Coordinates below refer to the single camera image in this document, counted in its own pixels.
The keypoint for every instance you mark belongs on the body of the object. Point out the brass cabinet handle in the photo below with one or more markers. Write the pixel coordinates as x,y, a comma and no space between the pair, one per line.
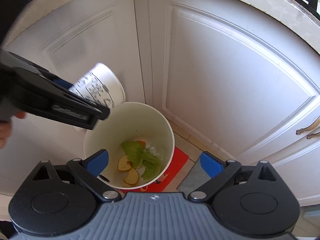
309,128

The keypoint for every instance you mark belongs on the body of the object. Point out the grey floor mat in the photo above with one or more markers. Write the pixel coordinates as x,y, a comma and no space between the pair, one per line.
194,179

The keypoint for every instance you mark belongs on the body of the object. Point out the printed white paper cup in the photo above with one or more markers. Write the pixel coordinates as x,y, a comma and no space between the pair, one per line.
100,85

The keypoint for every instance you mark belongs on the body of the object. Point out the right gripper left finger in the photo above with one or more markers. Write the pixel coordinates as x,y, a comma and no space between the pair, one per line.
86,173

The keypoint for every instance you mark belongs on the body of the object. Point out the apple slice peel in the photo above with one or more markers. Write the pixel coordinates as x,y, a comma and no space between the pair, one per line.
124,164

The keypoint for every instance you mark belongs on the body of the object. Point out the large green cabbage leaf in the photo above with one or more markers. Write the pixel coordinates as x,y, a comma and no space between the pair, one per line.
140,157

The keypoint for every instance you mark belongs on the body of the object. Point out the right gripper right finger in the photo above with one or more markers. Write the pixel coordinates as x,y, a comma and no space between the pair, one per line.
221,173

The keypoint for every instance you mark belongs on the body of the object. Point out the person left hand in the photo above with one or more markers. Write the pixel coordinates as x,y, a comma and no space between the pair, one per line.
6,129

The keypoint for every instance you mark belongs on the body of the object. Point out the white trash bin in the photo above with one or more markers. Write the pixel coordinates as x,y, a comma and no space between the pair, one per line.
130,121

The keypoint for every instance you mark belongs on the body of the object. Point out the white corner cabinet door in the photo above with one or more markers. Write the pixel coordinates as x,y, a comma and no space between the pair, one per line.
67,37

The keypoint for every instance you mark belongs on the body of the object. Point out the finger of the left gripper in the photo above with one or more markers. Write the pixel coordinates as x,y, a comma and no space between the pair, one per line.
35,94
63,83

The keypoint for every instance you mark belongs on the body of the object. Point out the plastic wrap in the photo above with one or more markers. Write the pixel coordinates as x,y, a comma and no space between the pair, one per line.
153,152

